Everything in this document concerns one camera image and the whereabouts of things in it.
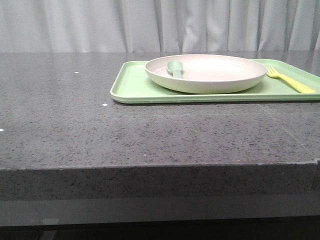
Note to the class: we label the beige round plate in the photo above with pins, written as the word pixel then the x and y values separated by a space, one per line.
pixel 207 73

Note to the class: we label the light green rectangular tray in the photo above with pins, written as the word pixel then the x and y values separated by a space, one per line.
pixel 133 86

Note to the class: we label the grey pleated curtain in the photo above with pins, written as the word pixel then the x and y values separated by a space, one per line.
pixel 117 26

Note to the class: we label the yellow plastic fork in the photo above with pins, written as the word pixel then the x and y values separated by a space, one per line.
pixel 296 85

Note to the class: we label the green plastic spoon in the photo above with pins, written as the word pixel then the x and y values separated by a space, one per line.
pixel 175 68

